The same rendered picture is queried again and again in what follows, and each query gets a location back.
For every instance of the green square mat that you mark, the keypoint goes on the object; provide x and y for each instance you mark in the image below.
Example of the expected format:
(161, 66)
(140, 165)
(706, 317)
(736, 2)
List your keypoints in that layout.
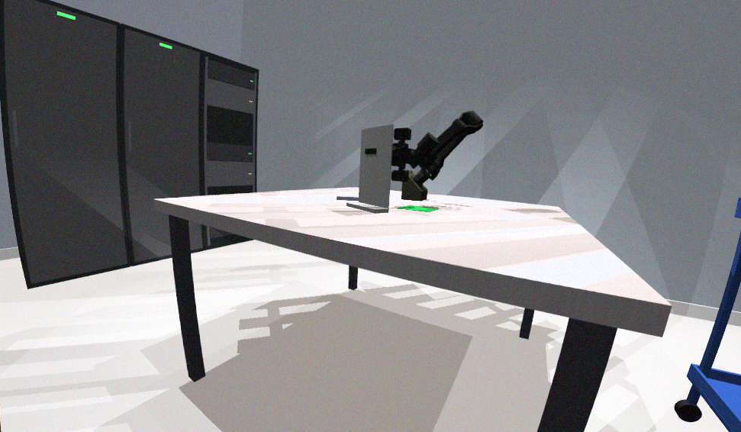
(418, 208)

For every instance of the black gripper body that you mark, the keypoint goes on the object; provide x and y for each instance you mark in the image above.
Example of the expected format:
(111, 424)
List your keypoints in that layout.
(402, 175)

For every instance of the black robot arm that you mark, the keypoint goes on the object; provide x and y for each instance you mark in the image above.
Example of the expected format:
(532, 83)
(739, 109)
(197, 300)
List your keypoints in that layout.
(432, 151)

